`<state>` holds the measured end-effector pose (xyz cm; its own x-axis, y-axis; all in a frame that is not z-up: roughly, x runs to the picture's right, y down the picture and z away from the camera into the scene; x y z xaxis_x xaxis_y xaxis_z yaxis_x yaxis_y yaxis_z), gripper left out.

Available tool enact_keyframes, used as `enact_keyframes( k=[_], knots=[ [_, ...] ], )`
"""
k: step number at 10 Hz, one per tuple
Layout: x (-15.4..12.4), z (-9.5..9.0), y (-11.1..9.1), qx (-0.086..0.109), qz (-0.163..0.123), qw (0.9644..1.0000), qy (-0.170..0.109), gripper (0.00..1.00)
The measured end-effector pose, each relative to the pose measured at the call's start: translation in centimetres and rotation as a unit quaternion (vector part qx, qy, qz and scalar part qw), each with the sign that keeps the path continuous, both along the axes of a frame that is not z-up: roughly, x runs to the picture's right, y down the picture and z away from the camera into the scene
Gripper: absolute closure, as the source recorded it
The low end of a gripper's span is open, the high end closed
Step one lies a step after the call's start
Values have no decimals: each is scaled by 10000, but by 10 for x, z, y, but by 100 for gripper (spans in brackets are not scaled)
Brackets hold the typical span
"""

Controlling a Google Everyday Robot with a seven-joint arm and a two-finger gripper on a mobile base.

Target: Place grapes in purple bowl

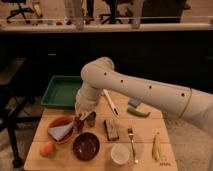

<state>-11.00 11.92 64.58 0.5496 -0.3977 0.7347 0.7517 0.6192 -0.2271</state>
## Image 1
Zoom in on orange bowl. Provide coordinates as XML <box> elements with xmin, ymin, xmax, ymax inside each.
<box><xmin>47</xmin><ymin>116</ymin><xmax>74</xmax><ymax>144</ymax></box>

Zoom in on orange fruit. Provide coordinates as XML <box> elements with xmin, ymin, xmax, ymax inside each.
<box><xmin>40</xmin><ymin>141</ymin><xmax>56</xmax><ymax>157</ymax></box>

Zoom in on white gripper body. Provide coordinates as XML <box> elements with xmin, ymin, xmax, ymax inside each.
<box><xmin>75</xmin><ymin>83</ymin><xmax>102</xmax><ymax>115</ymax></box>

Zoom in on black office chair left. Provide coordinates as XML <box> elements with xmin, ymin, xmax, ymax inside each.
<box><xmin>2</xmin><ymin>0</ymin><xmax>34</xmax><ymax>24</ymax></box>

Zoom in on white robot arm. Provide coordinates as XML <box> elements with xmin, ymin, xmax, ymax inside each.
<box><xmin>75</xmin><ymin>57</ymin><xmax>213</xmax><ymax>139</ymax></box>

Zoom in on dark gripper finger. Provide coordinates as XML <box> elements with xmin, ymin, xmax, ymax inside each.
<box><xmin>74</xmin><ymin>114</ymin><xmax>85</xmax><ymax>132</ymax></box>
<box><xmin>86</xmin><ymin>112</ymin><xmax>96</xmax><ymax>127</ymax></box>

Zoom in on yellow banana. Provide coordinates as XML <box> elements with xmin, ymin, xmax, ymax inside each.
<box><xmin>152</xmin><ymin>133</ymin><xmax>161</xmax><ymax>161</ymax></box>

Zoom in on dark grapes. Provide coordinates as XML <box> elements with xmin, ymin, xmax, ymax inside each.
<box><xmin>75</xmin><ymin>117</ymin><xmax>85</xmax><ymax>133</ymax></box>

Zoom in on green plastic tray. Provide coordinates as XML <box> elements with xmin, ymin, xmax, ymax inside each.
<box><xmin>41</xmin><ymin>75</ymin><xmax>82</xmax><ymax>108</ymax></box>

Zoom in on silver fork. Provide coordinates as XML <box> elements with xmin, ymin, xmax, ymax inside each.
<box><xmin>127</xmin><ymin>127</ymin><xmax>139</xmax><ymax>164</ymax></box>

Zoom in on white knife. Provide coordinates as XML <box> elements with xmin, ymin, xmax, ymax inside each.
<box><xmin>103</xmin><ymin>89</ymin><xmax>118</xmax><ymax>116</ymax></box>

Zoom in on black office chair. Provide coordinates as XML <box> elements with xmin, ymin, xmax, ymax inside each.
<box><xmin>2</xmin><ymin>0</ymin><xmax>34</xmax><ymax>24</ymax></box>
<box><xmin>99</xmin><ymin>0</ymin><xmax>122</xmax><ymax>24</ymax></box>

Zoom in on grey cloth in bowl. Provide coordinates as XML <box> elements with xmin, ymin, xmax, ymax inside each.
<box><xmin>48</xmin><ymin>122</ymin><xmax>73</xmax><ymax>141</ymax></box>

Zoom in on purple bowl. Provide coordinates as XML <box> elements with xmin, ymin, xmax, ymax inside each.
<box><xmin>72</xmin><ymin>132</ymin><xmax>100</xmax><ymax>161</ymax></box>

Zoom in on white cup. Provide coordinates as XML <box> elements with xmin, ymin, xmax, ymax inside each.
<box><xmin>111</xmin><ymin>143</ymin><xmax>130</xmax><ymax>165</ymax></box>

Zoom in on brown chocolate bar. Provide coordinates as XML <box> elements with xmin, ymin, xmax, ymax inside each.
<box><xmin>104</xmin><ymin>119</ymin><xmax>119</xmax><ymax>141</ymax></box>

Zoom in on black office chair middle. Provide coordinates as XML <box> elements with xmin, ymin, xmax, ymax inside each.
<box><xmin>99</xmin><ymin>0</ymin><xmax>122</xmax><ymax>24</ymax></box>

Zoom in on dark side table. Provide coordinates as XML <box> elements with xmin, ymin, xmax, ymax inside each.
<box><xmin>0</xmin><ymin>58</ymin><xmax>41</xmax><ymax>168</ymax></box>

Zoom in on blue sponge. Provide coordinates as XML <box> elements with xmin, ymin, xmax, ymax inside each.
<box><xmin>128</xmin><ymin>98</ymin><xmax>141</xmax><ymax>108</ymax></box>

